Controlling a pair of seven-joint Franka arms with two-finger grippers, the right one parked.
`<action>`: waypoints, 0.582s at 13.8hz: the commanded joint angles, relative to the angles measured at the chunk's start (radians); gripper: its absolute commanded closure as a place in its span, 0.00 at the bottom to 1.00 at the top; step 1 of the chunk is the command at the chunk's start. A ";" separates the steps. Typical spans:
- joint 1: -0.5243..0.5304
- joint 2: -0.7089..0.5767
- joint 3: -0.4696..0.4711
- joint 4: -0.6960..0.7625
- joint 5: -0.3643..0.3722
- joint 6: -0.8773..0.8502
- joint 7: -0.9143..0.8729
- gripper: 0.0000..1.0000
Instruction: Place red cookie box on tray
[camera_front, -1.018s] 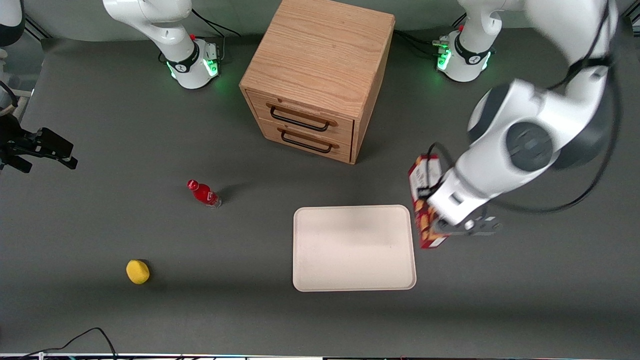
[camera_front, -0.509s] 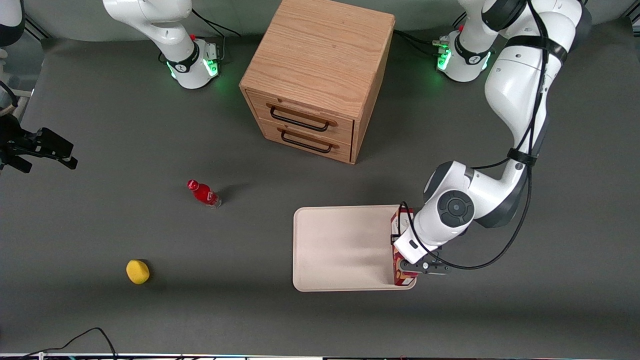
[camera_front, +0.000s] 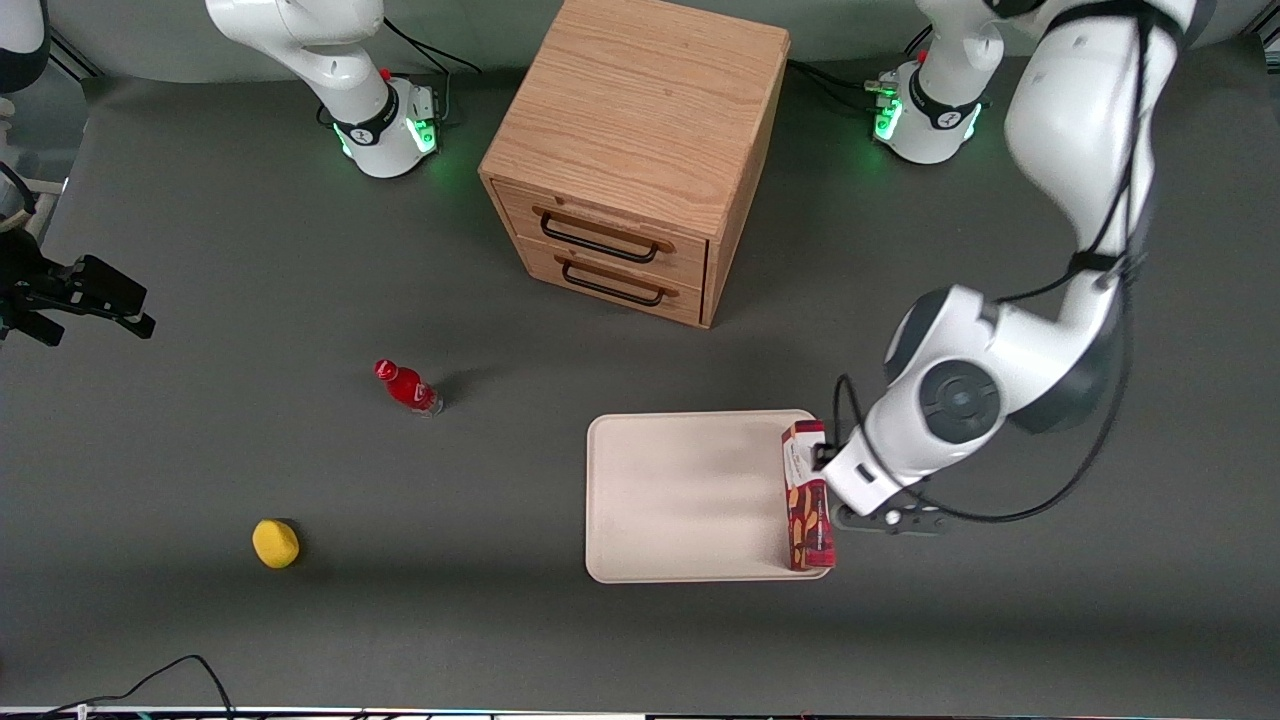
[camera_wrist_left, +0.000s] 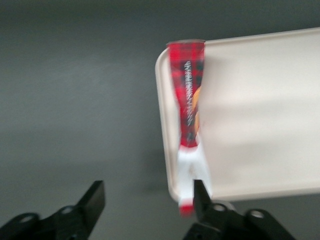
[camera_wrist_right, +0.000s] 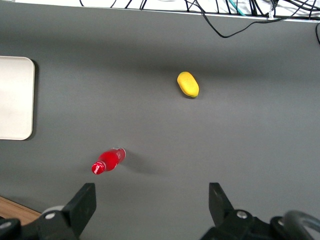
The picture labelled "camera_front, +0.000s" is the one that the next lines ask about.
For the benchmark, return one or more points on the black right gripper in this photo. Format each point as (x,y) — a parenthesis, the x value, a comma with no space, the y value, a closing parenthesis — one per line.
(22,283)

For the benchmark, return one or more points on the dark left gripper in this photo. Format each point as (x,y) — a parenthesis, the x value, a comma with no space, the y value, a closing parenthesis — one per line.
(820,455)

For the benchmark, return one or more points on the red cookie box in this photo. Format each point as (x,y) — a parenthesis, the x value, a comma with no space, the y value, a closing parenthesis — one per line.
(808,520)

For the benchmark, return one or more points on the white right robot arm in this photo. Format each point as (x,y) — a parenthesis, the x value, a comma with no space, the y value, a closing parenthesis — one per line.
(330,50)

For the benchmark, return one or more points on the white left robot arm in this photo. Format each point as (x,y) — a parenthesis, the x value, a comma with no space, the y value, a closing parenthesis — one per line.
(1080,120)

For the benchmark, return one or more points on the white plastic tray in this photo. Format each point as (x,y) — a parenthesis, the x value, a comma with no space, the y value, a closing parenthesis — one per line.
(690,495)

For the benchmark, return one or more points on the wooden drawer front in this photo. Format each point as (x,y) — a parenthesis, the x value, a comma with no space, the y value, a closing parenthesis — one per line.
(685,305)
(690,262)

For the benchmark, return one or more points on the yellow lemon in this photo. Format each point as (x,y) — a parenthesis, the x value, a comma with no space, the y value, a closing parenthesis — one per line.
(275,543)

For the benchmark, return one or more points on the red plastic bottle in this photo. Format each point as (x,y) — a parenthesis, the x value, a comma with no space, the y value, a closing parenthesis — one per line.
(405,385)

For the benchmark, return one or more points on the wooden drawer cabinet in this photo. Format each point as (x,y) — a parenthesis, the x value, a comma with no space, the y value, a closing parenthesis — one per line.
(640,110)

